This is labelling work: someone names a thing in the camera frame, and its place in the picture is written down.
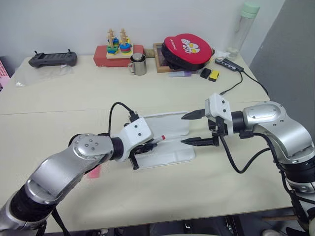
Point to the white open pencil case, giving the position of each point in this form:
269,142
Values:
169,152

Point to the red cardboard box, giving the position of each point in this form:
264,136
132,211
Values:
101,57

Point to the pink flat object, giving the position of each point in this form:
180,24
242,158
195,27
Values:
94,172

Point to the clear plastic bag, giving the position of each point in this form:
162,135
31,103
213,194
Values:
37,76

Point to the small brown wooden block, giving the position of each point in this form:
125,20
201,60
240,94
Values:
149,52

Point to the wooden framed tray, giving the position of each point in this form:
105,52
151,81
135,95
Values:
161,66

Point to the white marker with red cap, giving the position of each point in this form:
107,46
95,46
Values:
160,138

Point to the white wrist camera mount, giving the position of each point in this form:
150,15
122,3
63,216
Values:
220,108
134,134

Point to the clear purple marker tube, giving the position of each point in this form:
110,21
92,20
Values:
179,74

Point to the white shoe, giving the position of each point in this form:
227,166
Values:
270,232

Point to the clear bottle with green lid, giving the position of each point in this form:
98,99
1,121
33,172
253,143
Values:
242,29

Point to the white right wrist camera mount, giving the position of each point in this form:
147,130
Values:
220,108

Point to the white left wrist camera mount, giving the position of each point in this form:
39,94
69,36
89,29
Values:
134,134

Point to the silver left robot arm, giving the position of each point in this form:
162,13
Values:
61,167

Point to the pink box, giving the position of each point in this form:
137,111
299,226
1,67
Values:
3,73

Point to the colourful wooden stacking toy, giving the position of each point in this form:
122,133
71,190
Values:
119,48

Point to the yellow whiteboard eraser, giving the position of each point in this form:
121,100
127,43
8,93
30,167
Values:
214,75

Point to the stainless steel mug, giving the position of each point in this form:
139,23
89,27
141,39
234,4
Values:
139,65

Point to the black whiteboard eraser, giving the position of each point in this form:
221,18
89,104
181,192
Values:
205,73

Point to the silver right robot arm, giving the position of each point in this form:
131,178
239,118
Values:
278,130

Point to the red and black round case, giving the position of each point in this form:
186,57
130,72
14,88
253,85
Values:
187,50

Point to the black handheld controller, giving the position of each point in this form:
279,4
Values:
53,59

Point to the grey USB hub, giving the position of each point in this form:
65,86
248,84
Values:
229,64

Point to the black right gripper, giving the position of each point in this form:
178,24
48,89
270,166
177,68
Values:
217,131

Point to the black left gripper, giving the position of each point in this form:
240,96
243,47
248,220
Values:
140,149

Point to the white crumpled tissue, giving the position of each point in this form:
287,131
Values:
222,54

